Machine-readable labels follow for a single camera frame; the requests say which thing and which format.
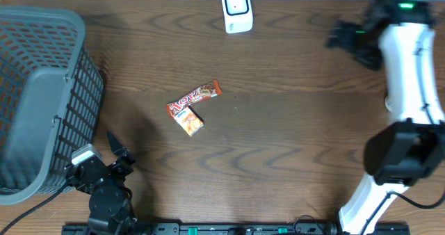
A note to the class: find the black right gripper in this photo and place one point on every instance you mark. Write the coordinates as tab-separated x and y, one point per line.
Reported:
372	58

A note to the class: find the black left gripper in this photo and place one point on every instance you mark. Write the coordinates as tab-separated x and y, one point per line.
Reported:
121	169

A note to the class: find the orange snack packet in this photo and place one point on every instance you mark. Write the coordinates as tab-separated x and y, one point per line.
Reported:
188	121

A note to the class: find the red Top chocolate bar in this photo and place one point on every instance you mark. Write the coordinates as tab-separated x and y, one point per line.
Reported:
207	91

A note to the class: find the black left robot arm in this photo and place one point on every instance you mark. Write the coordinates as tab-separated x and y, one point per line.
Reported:
110	203

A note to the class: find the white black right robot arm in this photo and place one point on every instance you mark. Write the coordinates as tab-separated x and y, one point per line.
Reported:
397	35

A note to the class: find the white barcode scanner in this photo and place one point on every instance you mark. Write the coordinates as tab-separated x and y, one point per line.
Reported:
238	16

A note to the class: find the grey plastic basket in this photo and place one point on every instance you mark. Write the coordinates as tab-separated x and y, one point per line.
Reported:
51	96

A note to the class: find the black mounting rail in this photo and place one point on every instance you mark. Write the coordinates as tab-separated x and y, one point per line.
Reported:
239	229

